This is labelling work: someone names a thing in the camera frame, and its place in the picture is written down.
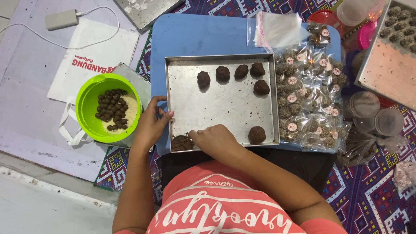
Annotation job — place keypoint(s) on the clear plastic jar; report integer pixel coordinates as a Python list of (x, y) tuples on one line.
[(354, 11)]

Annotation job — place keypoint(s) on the white crumb coating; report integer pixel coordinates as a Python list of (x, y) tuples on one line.
[(131, 112)]

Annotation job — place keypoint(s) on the person's right hand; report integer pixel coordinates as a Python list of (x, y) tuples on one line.
[(216, 139)]

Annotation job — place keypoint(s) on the clear round plastic container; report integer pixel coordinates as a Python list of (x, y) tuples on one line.
[(389, 122), (364, 104), (363, 124)]

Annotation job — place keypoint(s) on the blue low table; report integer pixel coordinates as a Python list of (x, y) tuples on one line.
[(201, 35)]

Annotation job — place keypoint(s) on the pink plastic lid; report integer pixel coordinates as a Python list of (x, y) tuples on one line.
[(366, 34)]

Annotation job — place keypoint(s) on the stack of clear plastic bags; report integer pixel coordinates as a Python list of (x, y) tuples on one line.
[(279, 29)]

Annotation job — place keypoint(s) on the plastic bag of chocolate sprinkles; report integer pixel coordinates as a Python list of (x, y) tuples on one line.
[(360, 148)]

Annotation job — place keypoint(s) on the pale purple floor sheet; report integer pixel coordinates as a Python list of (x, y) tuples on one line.
[(26, 97)]

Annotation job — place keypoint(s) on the heap of small chocolate balls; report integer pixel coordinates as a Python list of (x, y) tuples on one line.
[(112, 109)]

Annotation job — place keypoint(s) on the red plastic lid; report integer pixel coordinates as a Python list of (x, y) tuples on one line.
[(320, 15)]

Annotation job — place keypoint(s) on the crumpled clear plastic bag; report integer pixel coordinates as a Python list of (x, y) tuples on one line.
[(405, 175)]

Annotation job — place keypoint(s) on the large chocolate dough ball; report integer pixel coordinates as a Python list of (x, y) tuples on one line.
[(203, 79), (223, 73), (256, 135), (261, 87), (257, 69), (241, 71)]

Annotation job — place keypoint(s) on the large metal tray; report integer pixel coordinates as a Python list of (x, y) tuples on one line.
[(386, 71)]

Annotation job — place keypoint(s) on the person's right fingers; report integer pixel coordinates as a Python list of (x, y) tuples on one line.
[(196, 136)]

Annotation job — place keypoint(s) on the white tote bag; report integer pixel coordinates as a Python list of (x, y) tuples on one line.
[(94, 48)]

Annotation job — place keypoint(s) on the pile of packed coated balls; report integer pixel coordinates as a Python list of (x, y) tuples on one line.
[(305, 100)]

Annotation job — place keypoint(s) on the metal tray with paper scraps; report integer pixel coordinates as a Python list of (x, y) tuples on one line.
[(152, 11)]

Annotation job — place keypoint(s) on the purple patterned mat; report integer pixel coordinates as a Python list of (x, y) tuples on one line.
[(360, 201)]

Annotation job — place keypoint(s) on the person's left hand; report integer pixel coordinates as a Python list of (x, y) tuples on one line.
[(149, 125)]

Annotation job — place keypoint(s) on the grey power bank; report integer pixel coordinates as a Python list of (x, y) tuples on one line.
[(61, 19)]

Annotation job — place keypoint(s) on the metal tray under bowl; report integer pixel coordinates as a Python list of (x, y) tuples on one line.
[(139, 83)]

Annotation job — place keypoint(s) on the green plastic bowl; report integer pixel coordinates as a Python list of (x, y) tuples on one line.
[(87, 107)]

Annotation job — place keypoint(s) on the chocolate dough lump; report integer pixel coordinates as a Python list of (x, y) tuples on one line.
[(181, 143)]

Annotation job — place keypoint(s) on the pink printed shirt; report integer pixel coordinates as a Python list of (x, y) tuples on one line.
[(221, 204)]

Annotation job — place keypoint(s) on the black trousers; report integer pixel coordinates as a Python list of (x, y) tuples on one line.
[(292, 165)]

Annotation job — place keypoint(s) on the square metal baking tray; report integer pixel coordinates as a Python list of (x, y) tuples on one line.
[(224, 107)]

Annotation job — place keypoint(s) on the white paper scraps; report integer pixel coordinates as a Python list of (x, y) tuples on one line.
[(136, 5)]

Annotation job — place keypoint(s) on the rows of coated chocolate balls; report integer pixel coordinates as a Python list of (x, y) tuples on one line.
[(401, 27)]

